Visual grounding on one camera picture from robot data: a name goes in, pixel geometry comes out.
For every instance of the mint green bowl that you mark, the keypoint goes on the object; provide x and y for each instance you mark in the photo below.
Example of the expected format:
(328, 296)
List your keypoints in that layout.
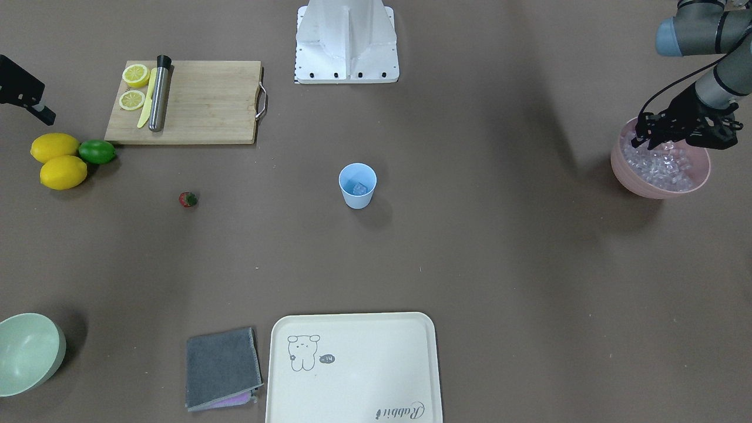
(32, 349)

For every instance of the light blue cup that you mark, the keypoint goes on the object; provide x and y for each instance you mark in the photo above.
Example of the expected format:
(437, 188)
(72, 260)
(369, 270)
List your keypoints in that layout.
(357, 182)

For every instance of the lemon half slice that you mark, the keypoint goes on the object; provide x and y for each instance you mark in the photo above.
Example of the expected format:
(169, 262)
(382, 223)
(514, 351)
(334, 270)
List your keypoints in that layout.
(136, 76)
(131, 100)

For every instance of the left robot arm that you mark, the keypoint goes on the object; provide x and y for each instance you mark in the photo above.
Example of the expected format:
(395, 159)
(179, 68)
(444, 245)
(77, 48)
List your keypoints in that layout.
(709, 27)

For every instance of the grey folded cloth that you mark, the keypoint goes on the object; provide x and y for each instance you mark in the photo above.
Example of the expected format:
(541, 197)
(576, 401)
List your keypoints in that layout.
(222, 370)

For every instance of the clear ice cube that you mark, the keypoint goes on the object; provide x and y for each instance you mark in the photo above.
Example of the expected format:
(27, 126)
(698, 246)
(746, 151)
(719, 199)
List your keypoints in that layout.
(359, 189)

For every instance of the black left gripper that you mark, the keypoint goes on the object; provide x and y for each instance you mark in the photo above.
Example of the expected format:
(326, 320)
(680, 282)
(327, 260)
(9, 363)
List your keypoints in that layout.
(683, 107)

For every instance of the yellow plastic knife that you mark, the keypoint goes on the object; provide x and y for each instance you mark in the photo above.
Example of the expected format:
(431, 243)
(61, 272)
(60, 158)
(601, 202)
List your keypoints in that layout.
(147, 104)

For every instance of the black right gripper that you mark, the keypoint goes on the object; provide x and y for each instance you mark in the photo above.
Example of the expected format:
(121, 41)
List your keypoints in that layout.
(19, 86)

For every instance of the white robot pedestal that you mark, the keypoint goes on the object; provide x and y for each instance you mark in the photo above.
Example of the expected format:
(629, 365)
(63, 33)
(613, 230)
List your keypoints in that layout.
(346, 42)

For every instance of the red strawberry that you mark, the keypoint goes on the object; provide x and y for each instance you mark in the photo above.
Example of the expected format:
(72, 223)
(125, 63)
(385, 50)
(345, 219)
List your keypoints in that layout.
(188, 199)

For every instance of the steel muddler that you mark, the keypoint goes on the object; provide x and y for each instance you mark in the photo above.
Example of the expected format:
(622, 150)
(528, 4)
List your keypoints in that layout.
(160, 93)

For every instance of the bamboo cutting board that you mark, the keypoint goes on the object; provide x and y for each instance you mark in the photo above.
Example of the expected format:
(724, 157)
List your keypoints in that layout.
(210, 102)

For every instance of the pink bowl of ice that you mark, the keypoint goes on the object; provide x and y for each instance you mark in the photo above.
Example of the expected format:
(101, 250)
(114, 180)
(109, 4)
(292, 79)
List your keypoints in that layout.
(671, 169)

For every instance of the yellow lemon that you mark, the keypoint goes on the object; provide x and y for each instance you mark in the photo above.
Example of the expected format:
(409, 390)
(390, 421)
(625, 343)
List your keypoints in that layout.
(63, 172)
(52, 145)

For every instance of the green lime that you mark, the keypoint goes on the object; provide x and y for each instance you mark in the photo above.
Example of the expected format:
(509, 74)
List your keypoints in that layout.
(97, 152)

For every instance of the cream serving tray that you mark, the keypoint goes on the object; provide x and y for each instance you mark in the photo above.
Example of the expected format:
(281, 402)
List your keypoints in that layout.
(362, 367)

